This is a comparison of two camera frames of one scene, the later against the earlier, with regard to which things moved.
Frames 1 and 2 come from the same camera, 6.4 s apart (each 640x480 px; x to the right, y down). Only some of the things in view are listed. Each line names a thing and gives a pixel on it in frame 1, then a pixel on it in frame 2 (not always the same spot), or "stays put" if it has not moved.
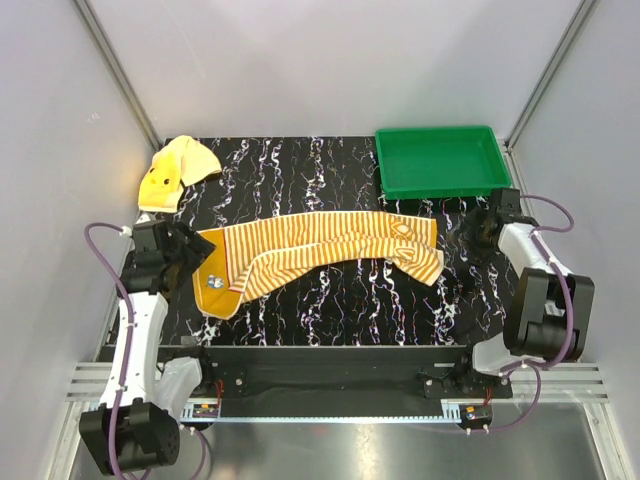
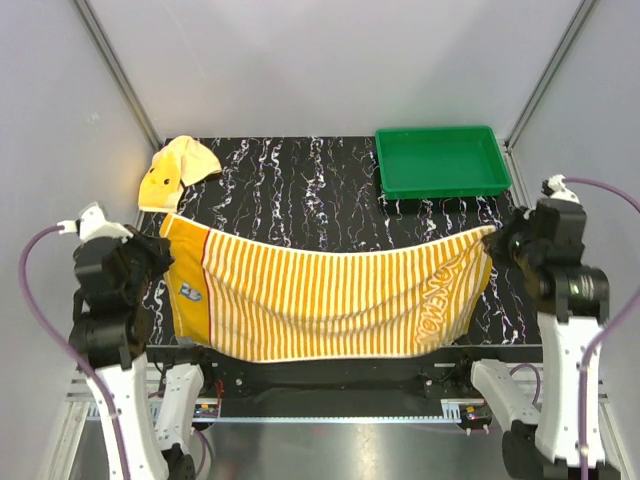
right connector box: (474, 416) stays put
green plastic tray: (440, 162) stays put
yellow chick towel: (180, 163) stays put
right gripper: (475, 220) to (495, 241)
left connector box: (205, 410) stays put
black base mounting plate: (346, 376) stays put
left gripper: (197, 250) to (158, 247)
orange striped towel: (250, 252) to (249, 301)
